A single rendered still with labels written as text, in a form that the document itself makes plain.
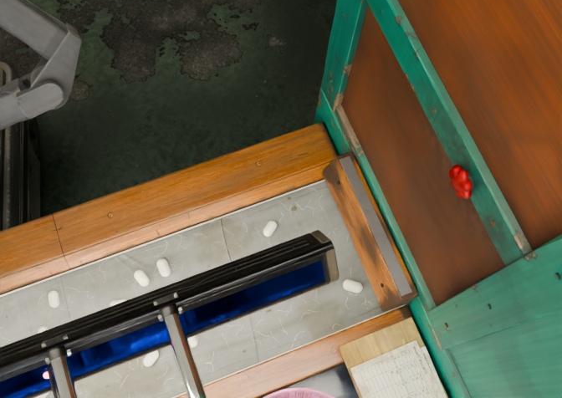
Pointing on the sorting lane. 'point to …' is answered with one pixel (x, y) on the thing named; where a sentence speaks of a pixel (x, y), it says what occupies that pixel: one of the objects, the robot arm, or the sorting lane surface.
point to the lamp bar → (108, 326)
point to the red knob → (461, 181)
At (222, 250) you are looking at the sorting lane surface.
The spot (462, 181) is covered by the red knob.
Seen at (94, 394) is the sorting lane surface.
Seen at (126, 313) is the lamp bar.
